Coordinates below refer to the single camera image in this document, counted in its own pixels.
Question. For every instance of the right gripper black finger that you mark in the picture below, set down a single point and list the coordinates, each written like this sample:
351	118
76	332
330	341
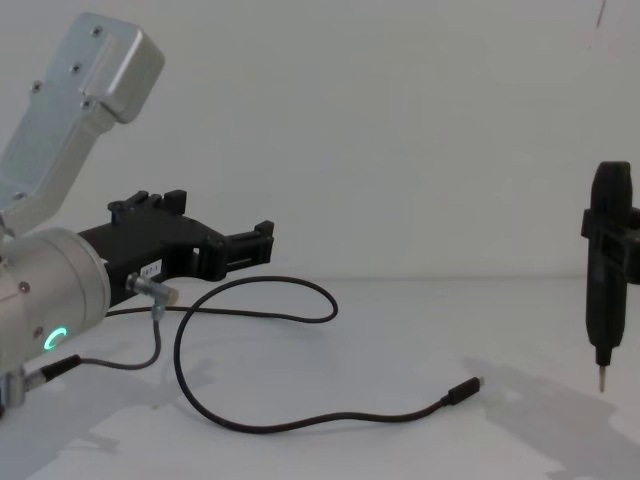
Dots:
622	250

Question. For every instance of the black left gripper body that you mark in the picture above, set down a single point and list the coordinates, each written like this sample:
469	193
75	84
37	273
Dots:
145	245

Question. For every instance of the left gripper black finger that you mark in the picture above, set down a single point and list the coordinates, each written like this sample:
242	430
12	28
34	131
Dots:
245	247
150	206

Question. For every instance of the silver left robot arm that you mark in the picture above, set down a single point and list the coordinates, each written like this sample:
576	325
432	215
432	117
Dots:
50	280

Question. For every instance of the white curtain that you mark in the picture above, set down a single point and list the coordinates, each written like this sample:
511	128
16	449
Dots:
375	140

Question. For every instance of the white table cloth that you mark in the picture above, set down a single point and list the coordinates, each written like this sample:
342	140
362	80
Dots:
380	350

